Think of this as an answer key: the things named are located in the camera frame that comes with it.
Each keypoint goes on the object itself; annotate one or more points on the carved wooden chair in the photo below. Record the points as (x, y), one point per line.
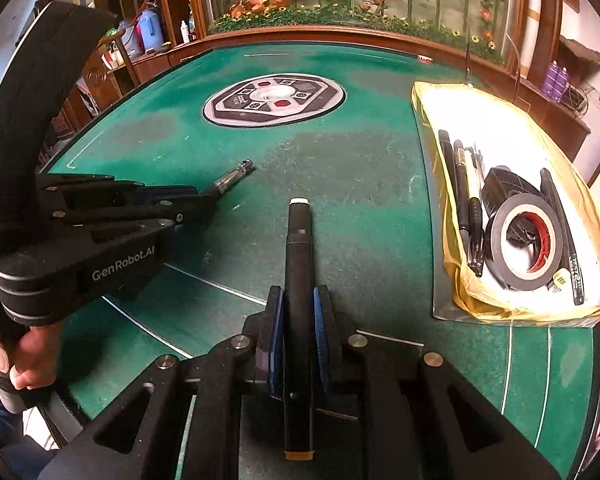
(92, 80)

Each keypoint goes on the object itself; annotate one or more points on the yellow barrel pen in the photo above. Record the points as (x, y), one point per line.
(475, 185)

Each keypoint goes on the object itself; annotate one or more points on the yellow lined shallow box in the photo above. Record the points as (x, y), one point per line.
(480, 110)

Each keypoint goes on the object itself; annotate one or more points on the black pen white stripe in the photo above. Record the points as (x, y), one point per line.
(462, 185)

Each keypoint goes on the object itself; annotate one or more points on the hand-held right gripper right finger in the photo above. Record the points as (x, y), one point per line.
(321, 345)

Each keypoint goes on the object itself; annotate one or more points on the pale blue kettle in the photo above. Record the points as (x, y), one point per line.
(127, 39)

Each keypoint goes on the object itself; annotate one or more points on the black marker cream caps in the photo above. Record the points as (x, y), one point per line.
(300, 285)

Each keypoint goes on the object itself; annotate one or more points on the small white bottle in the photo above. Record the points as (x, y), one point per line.
(184, 32)

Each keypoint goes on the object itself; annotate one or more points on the black pen printed barrel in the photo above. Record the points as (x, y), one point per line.
(555, 200)

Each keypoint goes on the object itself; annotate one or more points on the round table control panel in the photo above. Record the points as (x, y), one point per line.
(320, 100)

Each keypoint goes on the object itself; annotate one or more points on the small green bottle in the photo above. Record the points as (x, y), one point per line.
(192, 26)

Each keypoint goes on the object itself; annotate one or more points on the black tape roll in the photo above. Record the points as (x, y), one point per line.
(500, 250)

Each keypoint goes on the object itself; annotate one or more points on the person's left hand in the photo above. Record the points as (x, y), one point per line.
(30, 355)

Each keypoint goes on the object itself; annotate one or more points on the blue thermos jug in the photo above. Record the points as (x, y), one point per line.
(147, 29)

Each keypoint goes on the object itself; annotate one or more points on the small red white object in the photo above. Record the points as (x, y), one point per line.
(424, 59)

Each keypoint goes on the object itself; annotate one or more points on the plain black pen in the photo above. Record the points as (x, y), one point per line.
(447, 170)

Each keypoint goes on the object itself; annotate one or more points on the clear gel pen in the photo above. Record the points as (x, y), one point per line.
(232, 176)

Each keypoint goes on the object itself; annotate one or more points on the artificial flower arrangement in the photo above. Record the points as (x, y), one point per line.
(330, 12)

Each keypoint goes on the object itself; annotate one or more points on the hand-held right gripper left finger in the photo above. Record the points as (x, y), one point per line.
(276, 345)

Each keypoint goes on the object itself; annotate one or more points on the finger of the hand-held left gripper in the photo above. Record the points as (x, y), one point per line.
(145, 211)
(105, 187)

